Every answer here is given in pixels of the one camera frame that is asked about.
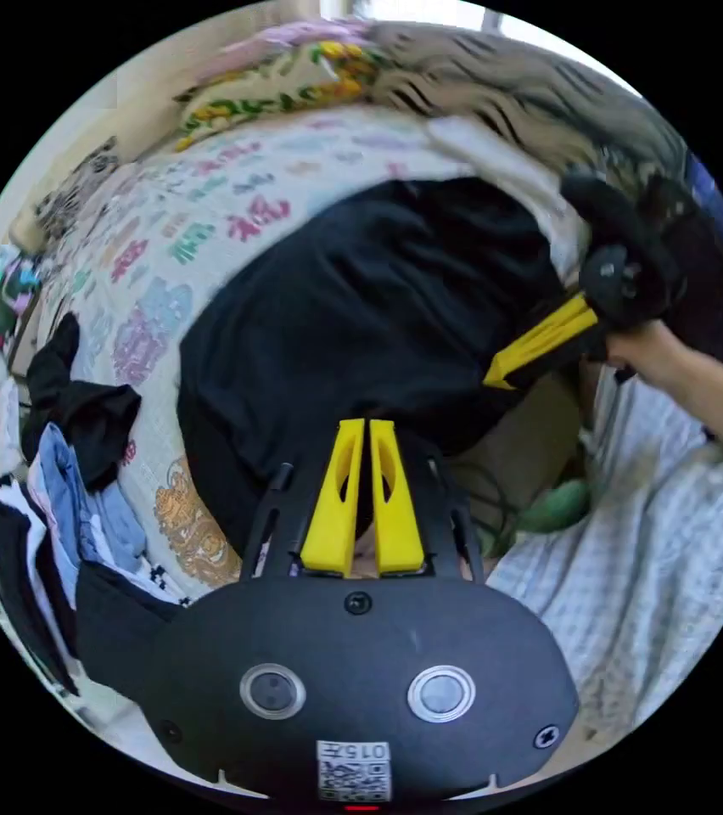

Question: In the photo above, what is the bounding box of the window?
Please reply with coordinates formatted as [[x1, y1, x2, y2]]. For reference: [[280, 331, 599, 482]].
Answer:
[[320, 0, 506, 33]]

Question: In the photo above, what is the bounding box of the person's body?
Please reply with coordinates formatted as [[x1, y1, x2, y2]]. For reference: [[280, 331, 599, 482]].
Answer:
[[485, 366, 723, 768]]

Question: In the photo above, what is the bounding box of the white cloth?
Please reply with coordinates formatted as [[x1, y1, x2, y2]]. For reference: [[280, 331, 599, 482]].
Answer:
[[426, 116, 593, 272]]

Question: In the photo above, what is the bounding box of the black t-shirt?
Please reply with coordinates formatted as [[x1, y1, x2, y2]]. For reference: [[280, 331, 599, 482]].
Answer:
[[175, 177, 593, 556]]

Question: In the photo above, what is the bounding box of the pile of clothes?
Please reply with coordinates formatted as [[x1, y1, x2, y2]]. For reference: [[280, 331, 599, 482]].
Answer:
[[0, 310, 194, 709]]

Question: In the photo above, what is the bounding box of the person's right hand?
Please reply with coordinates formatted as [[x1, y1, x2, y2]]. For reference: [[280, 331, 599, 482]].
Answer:
[[605, 318, 688, 385]]

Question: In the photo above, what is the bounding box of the floral blanket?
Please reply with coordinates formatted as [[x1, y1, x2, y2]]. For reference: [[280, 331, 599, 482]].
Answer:
[[173, 39, 391, 153]]

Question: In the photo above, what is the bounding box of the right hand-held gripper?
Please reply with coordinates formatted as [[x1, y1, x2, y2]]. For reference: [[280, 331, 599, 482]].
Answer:
[[483, 185, 688, 391]]

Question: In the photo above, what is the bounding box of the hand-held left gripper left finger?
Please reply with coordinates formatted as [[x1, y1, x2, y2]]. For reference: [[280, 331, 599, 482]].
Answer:
[[300, 418, 367, 578]]

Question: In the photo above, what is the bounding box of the person's right forearm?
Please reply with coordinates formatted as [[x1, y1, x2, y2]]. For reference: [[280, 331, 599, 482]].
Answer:
[[644, 330, 723, 464]]

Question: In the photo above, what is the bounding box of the pink blanket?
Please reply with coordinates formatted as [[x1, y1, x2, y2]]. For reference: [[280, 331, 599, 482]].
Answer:
[[194, 17, 373, 87]]

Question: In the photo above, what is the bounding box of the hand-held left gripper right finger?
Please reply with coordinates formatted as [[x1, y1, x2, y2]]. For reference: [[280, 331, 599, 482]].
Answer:
[[368, 419, 427, 576]]

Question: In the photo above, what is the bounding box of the striped brown blanket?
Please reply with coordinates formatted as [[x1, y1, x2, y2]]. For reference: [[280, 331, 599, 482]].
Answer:
[[364, 22, 678, 192]]

